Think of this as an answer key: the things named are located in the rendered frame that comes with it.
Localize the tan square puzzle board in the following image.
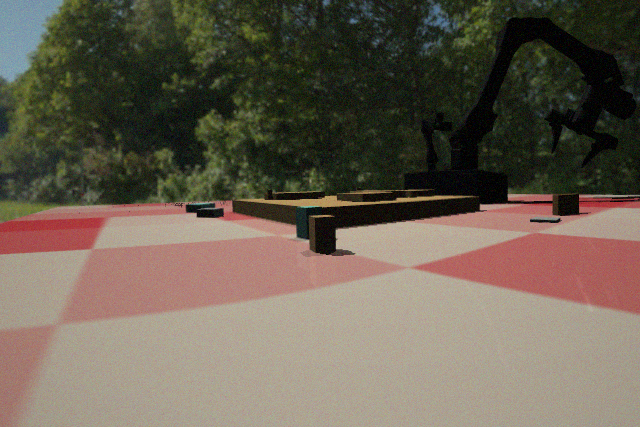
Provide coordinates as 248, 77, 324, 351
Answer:
232, 187, 480, 227

